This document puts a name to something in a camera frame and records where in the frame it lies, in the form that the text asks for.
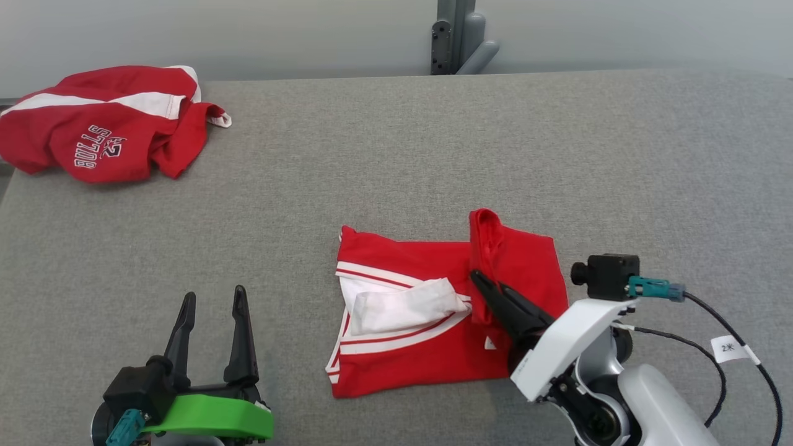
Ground teal camera connector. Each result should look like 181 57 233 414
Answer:
105 409 149 446
628 276 686 304

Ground teal right camera connector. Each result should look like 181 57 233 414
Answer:
628 276 686 304

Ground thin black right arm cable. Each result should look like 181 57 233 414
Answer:
613 322 727 429

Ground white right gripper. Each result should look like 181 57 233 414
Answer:
469 269 639 403

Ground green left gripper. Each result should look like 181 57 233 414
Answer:
141 285 275 443

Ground black right camera cable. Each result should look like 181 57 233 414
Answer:
681 291 784 446

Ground red Bulls shorts white stripe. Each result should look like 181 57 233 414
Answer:
0 65 232 185

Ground grey metal post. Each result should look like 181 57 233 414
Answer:
431 0 478 76

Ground grey rounded lever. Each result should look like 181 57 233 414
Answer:
455 12 500 76

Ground white cable label tag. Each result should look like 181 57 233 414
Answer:
709 334 761 366

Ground red Bulls jersey white sleeves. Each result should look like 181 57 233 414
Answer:
325 208 569 398

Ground teal left camera connector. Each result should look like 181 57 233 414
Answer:
105 409 149 446

